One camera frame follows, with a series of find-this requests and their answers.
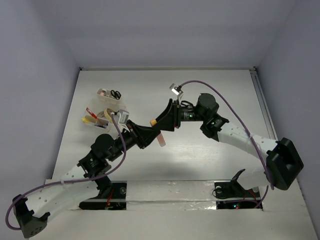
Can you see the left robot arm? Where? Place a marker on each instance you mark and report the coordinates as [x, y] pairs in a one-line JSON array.
[[88, 178]]

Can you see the pink white stapler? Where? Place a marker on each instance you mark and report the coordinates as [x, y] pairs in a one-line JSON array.
[[103, 93]]

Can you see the pink glue bottle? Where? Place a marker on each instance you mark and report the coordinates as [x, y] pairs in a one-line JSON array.
[[161, 140]]

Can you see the white perforated storage basket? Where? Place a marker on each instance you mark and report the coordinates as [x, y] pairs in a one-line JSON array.
[[96, 106]]

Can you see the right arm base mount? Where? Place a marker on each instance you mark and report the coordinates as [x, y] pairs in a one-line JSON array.
[[230, 195]]

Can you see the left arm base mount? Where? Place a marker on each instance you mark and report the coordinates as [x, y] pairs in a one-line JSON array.
[[113, 200]]

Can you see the red gel pen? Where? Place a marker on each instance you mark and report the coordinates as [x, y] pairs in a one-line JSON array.
[[91, 113]]

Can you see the yellow highlighter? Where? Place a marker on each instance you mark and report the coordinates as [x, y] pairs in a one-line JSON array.
[[88, 119]]

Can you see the clear tape roll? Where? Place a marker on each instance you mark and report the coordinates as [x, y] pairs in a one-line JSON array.
[[101, 115]]

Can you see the beige masking tape roll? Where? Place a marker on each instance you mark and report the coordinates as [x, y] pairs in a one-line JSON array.
[[108, 112]]

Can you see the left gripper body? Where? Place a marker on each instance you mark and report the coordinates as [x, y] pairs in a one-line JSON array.
[[129, 134]]

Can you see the cream divided pen holder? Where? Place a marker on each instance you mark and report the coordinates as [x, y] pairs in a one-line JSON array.
[[110, 95]]

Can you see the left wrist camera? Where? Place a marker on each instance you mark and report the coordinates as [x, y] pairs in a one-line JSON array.
[[121, 117]]

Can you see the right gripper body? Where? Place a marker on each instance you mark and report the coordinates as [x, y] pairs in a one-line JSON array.
[[188, 113]]

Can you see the black handled scissors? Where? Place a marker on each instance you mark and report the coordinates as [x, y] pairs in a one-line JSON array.
[[116, 94]]

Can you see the orange marker cap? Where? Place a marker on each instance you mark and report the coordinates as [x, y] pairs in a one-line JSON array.
[[153, 122]]

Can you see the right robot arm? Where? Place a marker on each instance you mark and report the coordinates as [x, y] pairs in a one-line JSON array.
[[281, 162]]

